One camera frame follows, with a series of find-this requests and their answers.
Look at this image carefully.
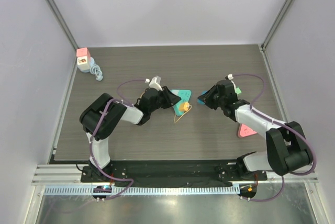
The left aluminium frame post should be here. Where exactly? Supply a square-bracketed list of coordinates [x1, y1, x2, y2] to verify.
[45, 0, 79, 50]

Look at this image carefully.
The pink triangular power socket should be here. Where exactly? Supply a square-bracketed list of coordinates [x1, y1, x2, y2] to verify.
[237, 124, 257, 138]

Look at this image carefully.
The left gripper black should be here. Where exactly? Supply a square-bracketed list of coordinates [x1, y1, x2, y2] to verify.
[149, 86, 180, 113]

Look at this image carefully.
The slotted cable duct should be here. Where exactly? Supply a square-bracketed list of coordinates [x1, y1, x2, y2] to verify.
[44, 184, 240, 196]

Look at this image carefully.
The aluminium front rail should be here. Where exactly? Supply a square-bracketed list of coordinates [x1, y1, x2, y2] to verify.
[31, 164, 318, 185]

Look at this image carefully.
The teal triangular power socket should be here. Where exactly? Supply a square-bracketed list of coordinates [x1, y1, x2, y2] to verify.
[171, 89, 192, 117]

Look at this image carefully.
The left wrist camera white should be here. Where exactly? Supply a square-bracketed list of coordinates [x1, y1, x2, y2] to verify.
[144, 76, 163, 91]

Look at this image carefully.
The blue charger plug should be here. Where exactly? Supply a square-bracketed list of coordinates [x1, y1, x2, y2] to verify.
[197, 91, 209, 105]

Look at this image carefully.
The pink white cube charger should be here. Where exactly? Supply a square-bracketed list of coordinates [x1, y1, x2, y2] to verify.
[76, 48, 91, 73]

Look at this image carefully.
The yellow usb cable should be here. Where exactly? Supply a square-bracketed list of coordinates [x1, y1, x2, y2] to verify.
[140, 90, 193, 125]

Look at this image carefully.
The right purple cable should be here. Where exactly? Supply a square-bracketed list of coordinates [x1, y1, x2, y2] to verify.
[231, 73, 317, 204]

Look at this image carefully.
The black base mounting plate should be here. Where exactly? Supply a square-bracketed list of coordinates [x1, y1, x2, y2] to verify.
[81, 160, 267, 187]

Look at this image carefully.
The aluminium frame post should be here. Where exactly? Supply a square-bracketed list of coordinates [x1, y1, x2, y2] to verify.
[45, 0, 79, 50]
[259, 0, 294, 52]

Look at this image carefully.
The orange charger plug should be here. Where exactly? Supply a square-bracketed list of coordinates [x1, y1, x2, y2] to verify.
[179, 102, 192, 112]

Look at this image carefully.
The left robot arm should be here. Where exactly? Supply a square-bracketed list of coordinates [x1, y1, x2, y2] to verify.
[80, 86, 181, 182]

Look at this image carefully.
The light blue coiled cable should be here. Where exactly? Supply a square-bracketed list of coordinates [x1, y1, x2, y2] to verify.
[88, 58, 104, 82]

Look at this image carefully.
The right aluminium frame post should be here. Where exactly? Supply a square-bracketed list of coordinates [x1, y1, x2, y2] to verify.
[259, 0, 294, 52]

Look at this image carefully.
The green usb charger plug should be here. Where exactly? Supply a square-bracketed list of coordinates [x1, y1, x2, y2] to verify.
[235, 87, 242, 95]

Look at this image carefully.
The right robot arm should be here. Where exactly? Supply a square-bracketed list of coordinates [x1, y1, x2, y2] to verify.
[198, 79, 316, 180]

